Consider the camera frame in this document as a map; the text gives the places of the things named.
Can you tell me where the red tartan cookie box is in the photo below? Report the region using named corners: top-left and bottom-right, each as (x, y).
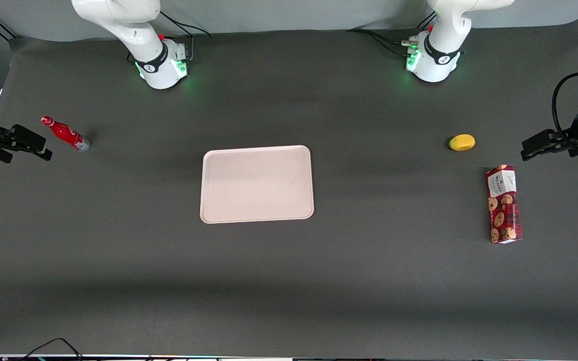
top-left (485, 164), bottom-right (524, 244)

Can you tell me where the dark grey table mat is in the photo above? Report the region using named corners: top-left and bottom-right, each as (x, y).
top-left (0, 20), bottom-right (578, 358)

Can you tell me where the white rectangular tray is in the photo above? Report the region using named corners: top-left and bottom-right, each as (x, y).
top-left (200, 145), bottom-right (315, 224)

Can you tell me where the red coke bottle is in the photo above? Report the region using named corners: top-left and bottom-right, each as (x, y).
top-left (41, 116), bottom-right (90, 152)

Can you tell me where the yellow lemon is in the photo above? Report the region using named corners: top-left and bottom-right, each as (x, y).
top-left (449, 134), bottom-right (476, 152)

